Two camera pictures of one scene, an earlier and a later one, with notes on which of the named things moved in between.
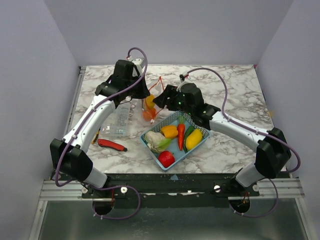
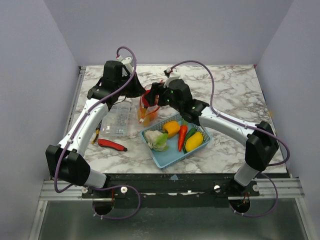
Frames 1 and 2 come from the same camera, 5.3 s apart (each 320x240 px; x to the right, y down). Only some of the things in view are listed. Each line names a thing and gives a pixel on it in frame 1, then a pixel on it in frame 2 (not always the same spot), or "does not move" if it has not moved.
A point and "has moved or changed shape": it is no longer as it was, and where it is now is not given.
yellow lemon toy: x=149 y=101 has moved or changed shape
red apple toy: x=166 y=158 -> x=145 y=103
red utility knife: x=107 y=143 does not move
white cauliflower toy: x=156 y=141 does not move
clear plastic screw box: x=117 y=124 does not move
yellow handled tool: x=96 y=136 does not move
